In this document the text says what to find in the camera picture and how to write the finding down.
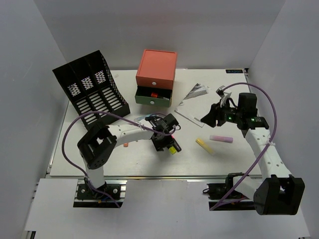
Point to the yellow pastel highlighter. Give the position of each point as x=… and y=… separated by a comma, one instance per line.
x=205, y=146

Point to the blue pastel highlighter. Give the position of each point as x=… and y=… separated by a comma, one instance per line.
x=141, y=118

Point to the green drawer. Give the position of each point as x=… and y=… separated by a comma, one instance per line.
x=143, y=97

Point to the black file organizer rack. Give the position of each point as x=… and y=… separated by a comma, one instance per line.
x=90, y=86

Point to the black orange highlighter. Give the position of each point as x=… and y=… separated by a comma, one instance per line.
x=156, y=95

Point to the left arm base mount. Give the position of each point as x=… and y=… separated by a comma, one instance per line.
x=110, y=195

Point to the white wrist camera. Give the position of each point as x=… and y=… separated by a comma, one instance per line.
x=155, y=121
x=224, y=94

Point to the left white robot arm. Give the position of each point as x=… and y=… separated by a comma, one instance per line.
x=97, y=145

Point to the lilac pastel highlighter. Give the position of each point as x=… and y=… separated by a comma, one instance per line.
x=221, y=138

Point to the black yellow highlighter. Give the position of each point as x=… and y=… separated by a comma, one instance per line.
x=172, y=150

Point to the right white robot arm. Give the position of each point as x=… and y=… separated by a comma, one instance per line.
x=280, y=193

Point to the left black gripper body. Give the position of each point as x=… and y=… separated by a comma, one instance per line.
x=164, y=142

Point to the blue table label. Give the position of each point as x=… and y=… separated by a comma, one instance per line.
x=234, y=71

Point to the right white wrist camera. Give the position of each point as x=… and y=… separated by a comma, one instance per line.
x=224, y=94

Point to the coral top drawer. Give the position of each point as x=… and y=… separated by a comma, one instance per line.
x=155, y=82

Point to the white booklet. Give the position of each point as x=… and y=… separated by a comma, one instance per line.
x=197, y=103

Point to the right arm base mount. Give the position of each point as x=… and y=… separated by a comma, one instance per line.
x=234, y=202

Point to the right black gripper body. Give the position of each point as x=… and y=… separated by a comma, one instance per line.
x=226, y=114

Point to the black pink highlighter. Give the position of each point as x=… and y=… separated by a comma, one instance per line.
x=176, y=145

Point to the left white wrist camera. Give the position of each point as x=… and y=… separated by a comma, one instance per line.
x=155, y=121

